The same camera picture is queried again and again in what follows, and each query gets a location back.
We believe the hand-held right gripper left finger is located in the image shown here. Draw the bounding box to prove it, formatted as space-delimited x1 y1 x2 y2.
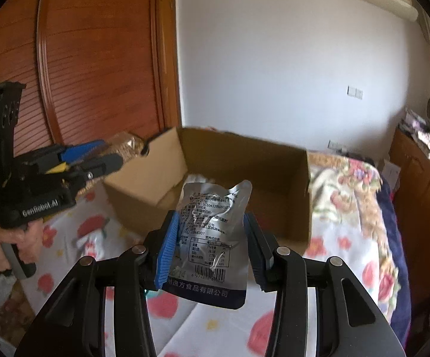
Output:
14 210 180 357

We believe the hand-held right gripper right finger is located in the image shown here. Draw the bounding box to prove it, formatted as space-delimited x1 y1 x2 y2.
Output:
244 212 405 357

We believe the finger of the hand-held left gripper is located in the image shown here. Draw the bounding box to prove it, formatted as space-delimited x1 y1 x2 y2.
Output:
66 153 121 190
61 139 111 162

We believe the silver foil snack pouch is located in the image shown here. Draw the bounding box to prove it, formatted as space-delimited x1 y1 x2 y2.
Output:
166 179 253 310

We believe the brown cardboard box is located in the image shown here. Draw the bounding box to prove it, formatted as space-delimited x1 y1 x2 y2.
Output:
103 126 310 257

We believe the person's left hand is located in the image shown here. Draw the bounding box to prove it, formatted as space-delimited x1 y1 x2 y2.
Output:
0 223 42 268

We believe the white red snack packet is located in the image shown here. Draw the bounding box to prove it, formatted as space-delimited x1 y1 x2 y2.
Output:
75 231 106 257

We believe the white strawberry print sheet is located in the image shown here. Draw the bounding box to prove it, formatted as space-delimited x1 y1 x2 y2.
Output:
14 182 349 357

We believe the wooden wardrobe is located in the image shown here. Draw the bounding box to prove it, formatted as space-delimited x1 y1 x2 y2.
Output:
0 0 182 201

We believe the beige floral blanket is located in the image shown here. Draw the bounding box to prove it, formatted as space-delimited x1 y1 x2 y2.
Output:
308 151 401 324

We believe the dark blue blanket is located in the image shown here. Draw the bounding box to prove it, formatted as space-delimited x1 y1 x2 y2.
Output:
378 178 412 339

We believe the white paper bag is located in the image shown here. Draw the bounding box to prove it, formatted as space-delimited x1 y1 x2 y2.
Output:
380 160 401 190

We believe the long wooden cabinet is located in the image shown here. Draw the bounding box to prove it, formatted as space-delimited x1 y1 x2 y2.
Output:
388 126 430 306

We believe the floral cloth bundle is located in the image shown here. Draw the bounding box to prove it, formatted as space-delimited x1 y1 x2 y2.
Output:
404 109 430 173

